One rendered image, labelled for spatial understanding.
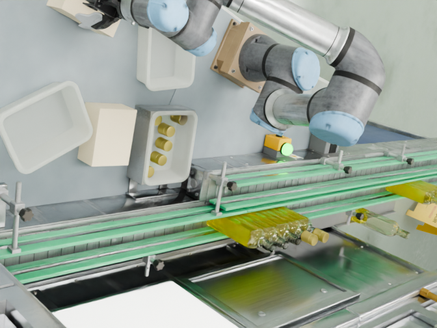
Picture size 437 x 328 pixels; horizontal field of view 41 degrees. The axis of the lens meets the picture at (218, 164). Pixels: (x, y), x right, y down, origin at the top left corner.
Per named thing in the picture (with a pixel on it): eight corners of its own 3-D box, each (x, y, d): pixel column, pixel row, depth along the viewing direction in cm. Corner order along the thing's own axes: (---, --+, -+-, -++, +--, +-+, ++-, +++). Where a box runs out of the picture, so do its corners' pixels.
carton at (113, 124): (77, 158, 163) (91, 166, 158) (85, 101, 159) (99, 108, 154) (113, 157, 171) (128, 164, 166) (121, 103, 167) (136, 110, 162)
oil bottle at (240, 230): (205, 225, 188) (253, 252, 174) (208, 209, 187) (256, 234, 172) (218, 222, 192) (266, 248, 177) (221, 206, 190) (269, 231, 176)
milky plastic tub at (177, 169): (126, 177, 176) (143, 187, 170) (135, 104, 170) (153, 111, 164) (171, 172, 188) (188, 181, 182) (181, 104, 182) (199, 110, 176)
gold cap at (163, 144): (155, 136, 177) (164, 140, 174) (164, 136, 179) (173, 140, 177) (154, 148, 178) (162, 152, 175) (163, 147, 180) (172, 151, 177)
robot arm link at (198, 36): (231, 17, 131) (200, -8, 123) (210, 62, 131) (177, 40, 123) (208, 13, 137) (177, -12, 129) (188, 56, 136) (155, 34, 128)
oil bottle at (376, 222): (348, 219, 249) (402, 243, 231) (350, 207, 247) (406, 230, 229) (355, 217, 253) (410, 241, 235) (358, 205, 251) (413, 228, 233)
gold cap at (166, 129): (158, 122, 176) (167, 126, 173) (167, 122, 178) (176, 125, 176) (156, 133, 177) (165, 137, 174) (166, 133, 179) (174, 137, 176)
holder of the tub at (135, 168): (123, 193, 178) (138, 202, 173) (134, 105, 171) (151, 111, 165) (168, 187, 190) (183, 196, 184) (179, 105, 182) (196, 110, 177)
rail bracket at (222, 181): (197, 207, 182) (224, 222, 174) (205, 155, 178) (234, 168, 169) (204, 205, 184) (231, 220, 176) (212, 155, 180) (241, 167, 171)
